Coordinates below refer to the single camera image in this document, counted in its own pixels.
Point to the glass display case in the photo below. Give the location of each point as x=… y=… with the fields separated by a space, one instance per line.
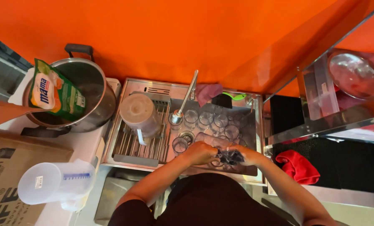
x=347 y=122

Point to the cloudy plastic blender jug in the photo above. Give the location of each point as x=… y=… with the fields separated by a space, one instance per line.
x=139 y=114

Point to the flexible steel faucet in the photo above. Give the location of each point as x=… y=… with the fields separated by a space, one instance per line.
x=187 y=94

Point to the person's left hand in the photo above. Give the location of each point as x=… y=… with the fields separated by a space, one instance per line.
x=198 y=153

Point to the round steel sink drain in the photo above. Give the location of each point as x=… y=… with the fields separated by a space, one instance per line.
x=187 y=137

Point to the clear plastic measuring pitcher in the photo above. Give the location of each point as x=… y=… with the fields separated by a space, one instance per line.
x=53 y=183

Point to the cluster of clear glasses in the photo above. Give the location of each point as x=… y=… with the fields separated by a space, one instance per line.
x=220 y=121

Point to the black dish sponge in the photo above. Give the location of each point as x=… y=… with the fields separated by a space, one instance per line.
x=231 y=158

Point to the red cloth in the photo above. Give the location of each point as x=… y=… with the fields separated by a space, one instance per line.
x=298 y=168

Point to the person's dark shirt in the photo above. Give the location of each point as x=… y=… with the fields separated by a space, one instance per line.
x=205 y=204

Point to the pink cloth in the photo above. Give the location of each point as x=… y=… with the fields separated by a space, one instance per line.
x=207 y=92

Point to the brown cardboard box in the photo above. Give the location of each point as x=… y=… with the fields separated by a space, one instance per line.
x=8 y=175

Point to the person's left fingers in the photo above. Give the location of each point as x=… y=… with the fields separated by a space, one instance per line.
x=215 y=153

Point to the person's right fingers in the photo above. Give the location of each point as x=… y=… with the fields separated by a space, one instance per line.
x=237 y=150

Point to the stainless steel sink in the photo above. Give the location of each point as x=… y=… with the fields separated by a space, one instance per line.
x=143 y=86

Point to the grey dish drying rack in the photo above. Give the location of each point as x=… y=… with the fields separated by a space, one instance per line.
x=129 y=147

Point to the clear drinking tumbler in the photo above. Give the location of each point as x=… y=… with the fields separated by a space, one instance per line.
x=219 y=163

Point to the black mesh mat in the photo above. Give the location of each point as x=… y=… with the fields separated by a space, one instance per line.
x=350 y=166

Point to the green dish soap pouch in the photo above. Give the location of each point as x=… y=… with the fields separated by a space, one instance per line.
x=56 y=91

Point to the person's right hand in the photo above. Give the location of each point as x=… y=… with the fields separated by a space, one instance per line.
x=252 y=156

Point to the brown cardboard flap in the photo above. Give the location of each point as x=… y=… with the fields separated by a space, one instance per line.
x=8 y=111

